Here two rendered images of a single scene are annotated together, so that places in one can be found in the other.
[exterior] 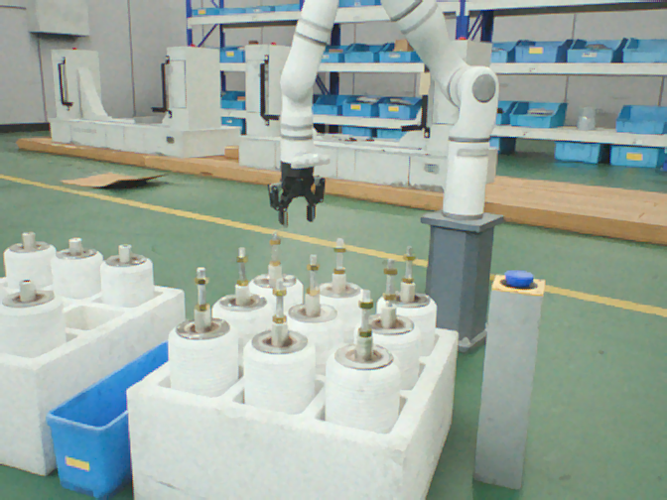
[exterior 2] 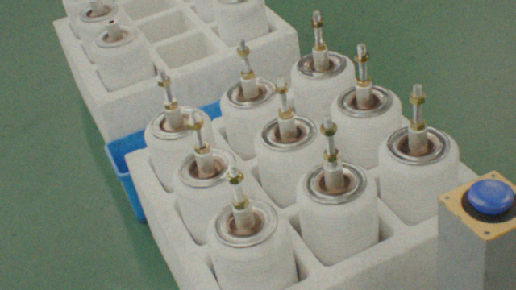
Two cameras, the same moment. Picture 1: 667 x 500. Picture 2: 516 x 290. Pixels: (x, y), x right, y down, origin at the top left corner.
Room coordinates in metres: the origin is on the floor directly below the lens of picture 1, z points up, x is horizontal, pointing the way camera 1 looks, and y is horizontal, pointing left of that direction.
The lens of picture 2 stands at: (0.41, -0.49, 0.79)
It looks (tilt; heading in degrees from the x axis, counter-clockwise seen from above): 37 degrees down; 52
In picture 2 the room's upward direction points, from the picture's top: 11 degrees counter-clockwise
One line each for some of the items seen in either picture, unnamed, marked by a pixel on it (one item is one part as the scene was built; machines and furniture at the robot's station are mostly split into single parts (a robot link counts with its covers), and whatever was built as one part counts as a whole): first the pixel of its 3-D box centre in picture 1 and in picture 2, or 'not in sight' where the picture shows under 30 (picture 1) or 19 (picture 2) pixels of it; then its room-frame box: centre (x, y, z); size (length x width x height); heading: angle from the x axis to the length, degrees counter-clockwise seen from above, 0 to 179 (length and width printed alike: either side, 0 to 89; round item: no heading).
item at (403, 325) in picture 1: (387, 324); (334, 183); (0.84, -0.08, 0.25); 0.08 x 0.08 x 0.01
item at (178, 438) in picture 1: (311, 409); (302, 220); (0.88, 0.03, 0.09); 0.39 x 0.39 x 0.18; 70
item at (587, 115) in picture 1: (587, 118); not in sight; (5.36, -2.11, 0.35); 0.16 x 0.15 x 0.19; 54
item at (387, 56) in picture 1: (406, 53); not in sight; (6.46, -0.68, 0.89); 0.50 x 0.38 x 0.21; 145
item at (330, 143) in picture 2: (389, 285); (330, 142); (0.84, -0.08, 0.31); 0.01 x 0.01 x 0.08; 16
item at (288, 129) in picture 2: (313, 305); (287, 126); (0.88, 0.03, 0.26); 0.02 x 0.02 x 0.03
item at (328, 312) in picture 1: (312, 312); (289, 134); (0.88, 0.03, 0.25); 0.08 x 0.08 x 0.01
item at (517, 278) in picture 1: (519, 280); (490, 199); (0.85, -0.27, 0.32); 0.04 x 0.04 x 0.02
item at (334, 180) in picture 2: (388, 316); (334, 175); (0.84, -0.08, 0.26); 0.02 x 0.02 x 0.03
